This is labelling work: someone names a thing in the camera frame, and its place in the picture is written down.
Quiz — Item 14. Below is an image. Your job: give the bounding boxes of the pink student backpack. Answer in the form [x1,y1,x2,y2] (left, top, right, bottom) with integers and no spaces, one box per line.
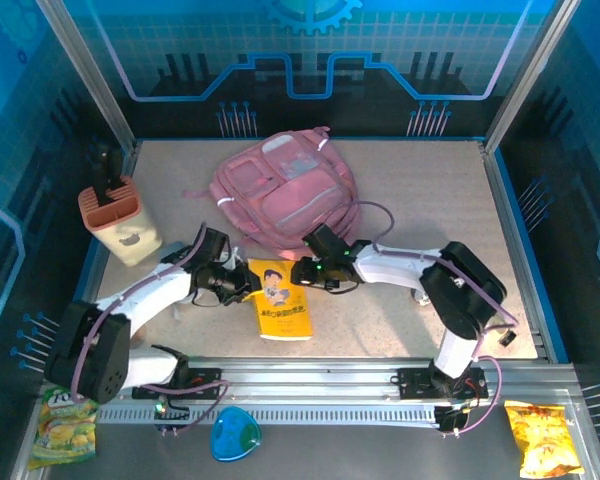
[182,127,361,251]

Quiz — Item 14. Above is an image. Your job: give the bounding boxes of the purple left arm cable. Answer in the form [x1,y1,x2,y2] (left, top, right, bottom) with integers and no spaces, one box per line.
[79,222,231,436]

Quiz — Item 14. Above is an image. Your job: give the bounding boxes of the aluminium frame post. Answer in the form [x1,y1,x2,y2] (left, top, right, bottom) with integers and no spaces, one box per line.
[482,0,566,151]
[34,0,142,151]

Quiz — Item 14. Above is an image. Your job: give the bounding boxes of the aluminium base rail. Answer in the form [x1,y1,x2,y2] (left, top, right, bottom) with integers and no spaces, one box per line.
[44,355,581,402]

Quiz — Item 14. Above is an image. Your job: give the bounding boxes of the yellow cartoon cover book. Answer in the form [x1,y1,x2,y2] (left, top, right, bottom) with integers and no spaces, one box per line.
[247,257,314,343]

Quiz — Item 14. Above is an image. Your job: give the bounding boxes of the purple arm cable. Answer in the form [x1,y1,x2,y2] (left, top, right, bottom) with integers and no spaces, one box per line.
[79,222,231,436]
[339,199,519,437]

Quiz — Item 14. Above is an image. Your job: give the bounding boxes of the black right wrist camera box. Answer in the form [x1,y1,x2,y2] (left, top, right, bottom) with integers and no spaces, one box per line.
[303,223,350,259]

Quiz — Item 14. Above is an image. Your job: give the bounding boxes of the black connector board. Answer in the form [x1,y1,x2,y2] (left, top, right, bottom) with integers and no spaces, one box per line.
[152,397,191,437]
[434,404,474,439]

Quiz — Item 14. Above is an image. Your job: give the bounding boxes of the yellow chips bag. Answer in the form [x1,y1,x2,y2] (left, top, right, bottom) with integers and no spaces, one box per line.
[503,399,585,479]

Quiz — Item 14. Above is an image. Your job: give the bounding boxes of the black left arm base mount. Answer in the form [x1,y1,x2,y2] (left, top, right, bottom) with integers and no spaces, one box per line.
[132,365,224,401]

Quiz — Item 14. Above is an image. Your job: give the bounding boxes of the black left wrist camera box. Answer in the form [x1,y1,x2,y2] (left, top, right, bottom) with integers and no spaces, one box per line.
[197,227,231,260]

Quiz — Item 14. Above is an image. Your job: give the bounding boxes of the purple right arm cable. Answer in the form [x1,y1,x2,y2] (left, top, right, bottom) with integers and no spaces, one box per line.
[339,199,519,437]

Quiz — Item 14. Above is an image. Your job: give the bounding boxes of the slotted grey cable duct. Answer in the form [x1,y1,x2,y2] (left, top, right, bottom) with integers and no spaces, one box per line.
[97,403,439,426]

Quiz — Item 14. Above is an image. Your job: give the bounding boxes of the cream and terracotta knife block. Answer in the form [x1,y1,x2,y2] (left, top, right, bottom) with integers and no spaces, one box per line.
[77,177,162,267]

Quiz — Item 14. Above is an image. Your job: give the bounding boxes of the black handled knife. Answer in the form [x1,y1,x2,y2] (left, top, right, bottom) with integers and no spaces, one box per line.
[90,144,112,207]

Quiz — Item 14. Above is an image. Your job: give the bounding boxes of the aluminium table side rail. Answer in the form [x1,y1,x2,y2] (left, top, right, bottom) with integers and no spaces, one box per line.
[62,140,144,362]
[479,140,554,362]

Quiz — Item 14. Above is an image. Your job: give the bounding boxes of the green candy bag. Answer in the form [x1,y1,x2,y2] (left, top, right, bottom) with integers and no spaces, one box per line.
[27,389,101,471]

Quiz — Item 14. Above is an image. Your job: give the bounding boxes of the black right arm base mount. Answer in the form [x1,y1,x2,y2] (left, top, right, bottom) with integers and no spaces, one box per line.
[397,367,489,401]

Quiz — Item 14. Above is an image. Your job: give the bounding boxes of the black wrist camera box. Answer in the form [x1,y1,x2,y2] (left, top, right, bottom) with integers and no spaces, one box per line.
[197,227,231,260]
[303,223,350,259]

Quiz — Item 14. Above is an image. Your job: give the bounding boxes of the blue plastic triangular container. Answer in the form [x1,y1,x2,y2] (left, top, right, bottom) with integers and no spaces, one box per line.
[209,405,264,462]

